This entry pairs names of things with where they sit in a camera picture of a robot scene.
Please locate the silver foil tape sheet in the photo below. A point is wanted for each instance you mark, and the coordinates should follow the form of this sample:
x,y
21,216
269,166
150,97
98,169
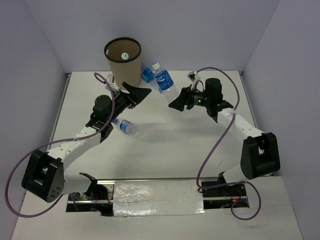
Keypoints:
x,y
156,198

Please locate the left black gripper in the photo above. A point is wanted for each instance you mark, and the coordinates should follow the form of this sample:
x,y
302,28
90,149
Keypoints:
x,y
137,95

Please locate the blue label bottle front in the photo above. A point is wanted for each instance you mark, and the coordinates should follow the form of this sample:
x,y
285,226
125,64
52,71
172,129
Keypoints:
x,y
125,126

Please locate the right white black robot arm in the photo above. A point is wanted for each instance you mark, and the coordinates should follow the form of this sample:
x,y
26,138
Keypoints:
x,y
259,154

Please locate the blue label bottle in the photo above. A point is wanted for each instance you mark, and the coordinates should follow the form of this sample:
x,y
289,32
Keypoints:
x,y
165,83
149,77
125,126

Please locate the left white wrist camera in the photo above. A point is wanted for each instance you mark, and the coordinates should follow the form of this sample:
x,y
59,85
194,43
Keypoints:
x,y
111,83

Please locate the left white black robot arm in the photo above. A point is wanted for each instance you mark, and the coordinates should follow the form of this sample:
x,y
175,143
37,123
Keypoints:
x,y
45,174

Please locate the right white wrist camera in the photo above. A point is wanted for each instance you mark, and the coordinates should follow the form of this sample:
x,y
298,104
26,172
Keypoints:
x,y
195,79

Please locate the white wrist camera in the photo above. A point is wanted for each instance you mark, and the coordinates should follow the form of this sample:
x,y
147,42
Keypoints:
x,y
195,79
111,83

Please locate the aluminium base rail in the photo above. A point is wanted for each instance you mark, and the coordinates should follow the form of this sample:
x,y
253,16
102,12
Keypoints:
x,y
157,179

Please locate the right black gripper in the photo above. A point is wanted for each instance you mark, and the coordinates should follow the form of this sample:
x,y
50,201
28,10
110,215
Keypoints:
x,y
185,96

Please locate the brown cardboard cylinder bin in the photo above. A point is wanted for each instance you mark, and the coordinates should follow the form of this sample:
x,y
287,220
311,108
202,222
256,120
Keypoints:
x,y
128,71

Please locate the green label clear bottle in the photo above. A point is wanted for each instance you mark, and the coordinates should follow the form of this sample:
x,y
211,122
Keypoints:
x,y
125,56

